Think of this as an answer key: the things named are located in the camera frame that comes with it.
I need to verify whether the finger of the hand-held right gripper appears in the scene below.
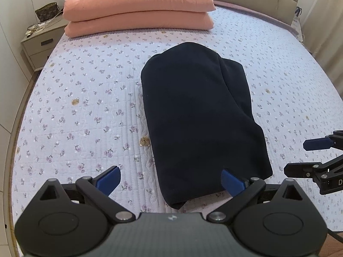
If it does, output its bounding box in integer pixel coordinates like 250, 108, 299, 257
283, 155, 343, 179
303, 130, 343, 152

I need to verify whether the navy hoodie with white stripes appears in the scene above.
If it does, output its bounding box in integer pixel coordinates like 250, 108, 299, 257
141, 42, 273, 210

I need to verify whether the mauve mattress edge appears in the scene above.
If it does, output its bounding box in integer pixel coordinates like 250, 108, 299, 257
214, 0, 300, 37

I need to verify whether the floral quilted bed cover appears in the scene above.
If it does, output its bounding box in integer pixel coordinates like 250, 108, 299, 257
11, 5, 343, 257

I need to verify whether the beige nightstand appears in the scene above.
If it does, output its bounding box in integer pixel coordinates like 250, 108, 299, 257
21, 19, 68, 72

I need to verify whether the brown patterned bag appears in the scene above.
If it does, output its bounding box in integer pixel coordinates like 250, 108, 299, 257
35, 2, 60, 22

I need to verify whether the white object with black cord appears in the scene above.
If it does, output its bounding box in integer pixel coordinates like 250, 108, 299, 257
291, 5, 305, 42

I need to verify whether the white charger cable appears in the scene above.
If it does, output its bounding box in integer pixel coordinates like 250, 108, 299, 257
26, 22, 50, 37

